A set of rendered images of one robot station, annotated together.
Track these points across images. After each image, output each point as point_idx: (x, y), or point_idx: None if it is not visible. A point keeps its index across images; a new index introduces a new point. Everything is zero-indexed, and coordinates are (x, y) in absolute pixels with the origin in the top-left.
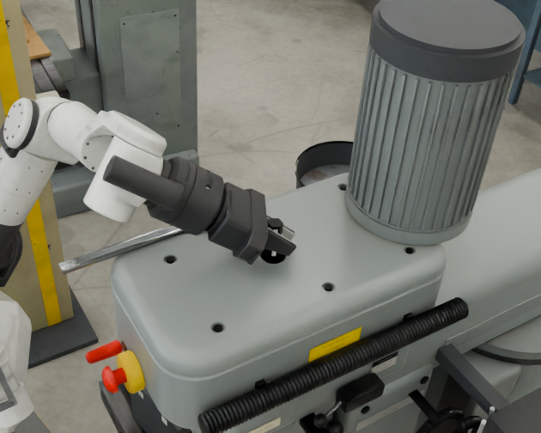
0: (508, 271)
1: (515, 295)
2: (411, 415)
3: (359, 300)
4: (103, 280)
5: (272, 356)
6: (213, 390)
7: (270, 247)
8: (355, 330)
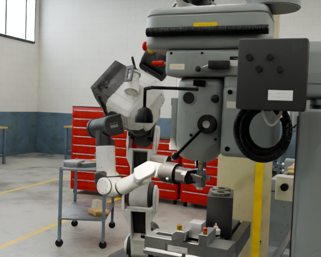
0: None
1: None
2: (264, 123)
3: (215, 6)
4: None
5: (178, 17)
6: (155, 23)
7: (203, 3)
8: (214, 22)
